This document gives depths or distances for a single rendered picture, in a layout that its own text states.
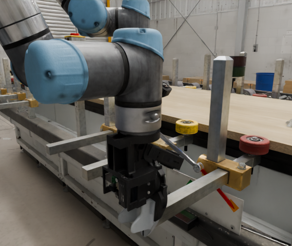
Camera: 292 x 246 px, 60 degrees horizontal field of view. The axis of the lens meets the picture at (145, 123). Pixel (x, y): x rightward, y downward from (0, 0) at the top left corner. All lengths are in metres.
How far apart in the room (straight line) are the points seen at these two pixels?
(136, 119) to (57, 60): 0.14
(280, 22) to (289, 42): 0.62
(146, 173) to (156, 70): 0.16
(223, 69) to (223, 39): 8.28
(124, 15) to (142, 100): 0.38
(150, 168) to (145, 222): 0.10
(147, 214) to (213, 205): 0.31
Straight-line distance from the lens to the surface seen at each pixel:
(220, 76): 0.64
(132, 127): 0.37
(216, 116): 0.66
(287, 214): 0.92
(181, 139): 0.89
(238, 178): 0.66
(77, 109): 1.25
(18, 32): 0.41
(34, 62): 0.31
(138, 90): 0.36
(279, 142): 0.81
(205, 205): 0.76
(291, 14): 8.17
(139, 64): 0.35
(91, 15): 0.57
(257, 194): 0.93
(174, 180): 0.81
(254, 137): 0.79
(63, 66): 0.29
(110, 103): 1.01
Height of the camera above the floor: 1.15
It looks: 15 degrees down
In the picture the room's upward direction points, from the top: straight up
